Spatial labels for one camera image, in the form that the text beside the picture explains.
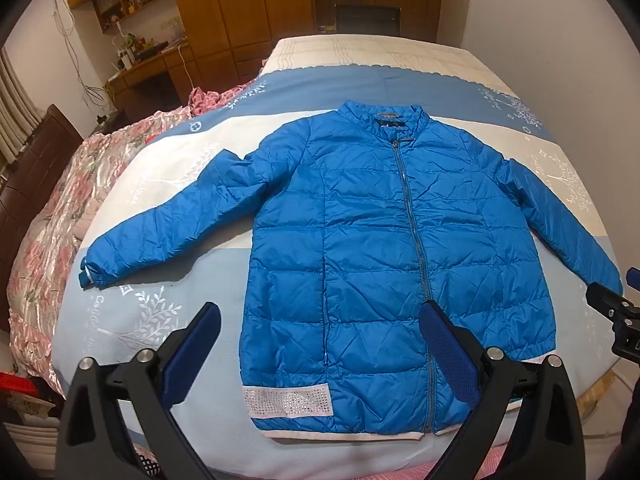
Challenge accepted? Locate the bed with blue white sheet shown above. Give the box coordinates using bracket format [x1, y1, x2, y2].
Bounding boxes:
[50, 34, 632, 480]

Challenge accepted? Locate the pink floral quilt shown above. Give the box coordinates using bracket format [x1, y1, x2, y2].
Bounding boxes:
[7, 110, 193, 401]

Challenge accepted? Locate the blue puffer jacket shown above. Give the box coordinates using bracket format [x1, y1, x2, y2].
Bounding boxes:
[77, 99, 624, 443]

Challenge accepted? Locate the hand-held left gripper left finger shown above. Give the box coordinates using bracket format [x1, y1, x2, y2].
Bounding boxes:
[54, 301, 223, 480]

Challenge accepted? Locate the white wall cable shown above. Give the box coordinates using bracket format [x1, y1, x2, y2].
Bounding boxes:
[50, 0, 108, 111]

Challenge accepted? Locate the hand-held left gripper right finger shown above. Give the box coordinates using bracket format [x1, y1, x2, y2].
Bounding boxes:
[417, 300, 583, 480]

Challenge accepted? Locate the dark wooden headboard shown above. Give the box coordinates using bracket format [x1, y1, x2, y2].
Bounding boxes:
[0, 104, 83, 333]

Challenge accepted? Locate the pink patterned cloth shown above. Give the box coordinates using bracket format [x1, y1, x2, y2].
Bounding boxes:
[187, 77, 258, 111]

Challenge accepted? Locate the pink striped cloth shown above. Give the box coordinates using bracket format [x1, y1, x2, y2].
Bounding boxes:
[135, 455, 451, 480]

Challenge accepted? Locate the wooden desk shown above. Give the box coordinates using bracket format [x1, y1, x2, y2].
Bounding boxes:
[107, 40, 201, 121]

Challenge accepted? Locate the red box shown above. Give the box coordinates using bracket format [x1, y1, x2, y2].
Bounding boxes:
[0, 371, 38, 396]

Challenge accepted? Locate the wooden wardrobe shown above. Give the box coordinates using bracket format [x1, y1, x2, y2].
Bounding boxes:
[165, 0, 316, 86]

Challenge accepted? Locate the beige curtain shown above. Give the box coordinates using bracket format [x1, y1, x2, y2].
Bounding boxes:
[0, 47, 43, 166]

